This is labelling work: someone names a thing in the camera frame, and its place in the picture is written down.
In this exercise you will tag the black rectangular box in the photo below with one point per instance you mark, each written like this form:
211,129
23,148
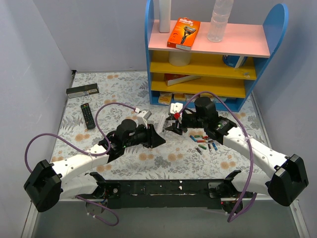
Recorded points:
81,91

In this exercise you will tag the white tall bottle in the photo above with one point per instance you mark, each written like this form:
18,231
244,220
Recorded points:
164,16

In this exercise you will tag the white remote control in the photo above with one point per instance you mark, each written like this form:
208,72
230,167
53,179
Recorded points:
161,124

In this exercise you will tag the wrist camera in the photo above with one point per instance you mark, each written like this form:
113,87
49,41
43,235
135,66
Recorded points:
143,116
175,110

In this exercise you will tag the red white book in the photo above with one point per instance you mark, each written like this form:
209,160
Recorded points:
172,79

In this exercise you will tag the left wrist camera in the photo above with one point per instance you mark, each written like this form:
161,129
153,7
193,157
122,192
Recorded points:
143,116

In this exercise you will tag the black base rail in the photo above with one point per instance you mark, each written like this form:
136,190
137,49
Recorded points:
189,193

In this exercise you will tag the blue yellow pink shelf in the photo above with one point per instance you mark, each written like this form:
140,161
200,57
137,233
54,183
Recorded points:
257,42

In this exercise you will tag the blue battery right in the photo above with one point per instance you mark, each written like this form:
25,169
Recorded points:
214,146

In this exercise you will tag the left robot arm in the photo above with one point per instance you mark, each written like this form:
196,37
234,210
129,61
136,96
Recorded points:
48,182

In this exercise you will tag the orange razor box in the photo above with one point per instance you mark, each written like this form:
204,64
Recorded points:
183,34

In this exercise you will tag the blue battery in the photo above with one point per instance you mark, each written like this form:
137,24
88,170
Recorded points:
214,146
193,138

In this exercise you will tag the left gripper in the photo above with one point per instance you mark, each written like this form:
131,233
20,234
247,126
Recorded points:
150,135

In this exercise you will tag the floral table cloth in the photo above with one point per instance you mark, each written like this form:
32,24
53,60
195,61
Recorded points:
176,159

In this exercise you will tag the blue white cup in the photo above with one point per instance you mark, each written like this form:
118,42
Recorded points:
234,61

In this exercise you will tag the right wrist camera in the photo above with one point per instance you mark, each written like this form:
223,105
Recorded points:
175,110

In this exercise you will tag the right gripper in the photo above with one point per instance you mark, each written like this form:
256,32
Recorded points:
180,124

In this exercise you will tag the white cylinder roll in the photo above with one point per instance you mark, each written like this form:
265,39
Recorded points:
179,59

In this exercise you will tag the clear plastic water bottle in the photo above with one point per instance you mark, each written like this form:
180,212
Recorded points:
220,15

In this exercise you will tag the black remote control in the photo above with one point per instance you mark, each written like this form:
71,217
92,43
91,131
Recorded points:
88,118

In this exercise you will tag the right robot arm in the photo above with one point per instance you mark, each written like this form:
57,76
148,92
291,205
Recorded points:
284,177

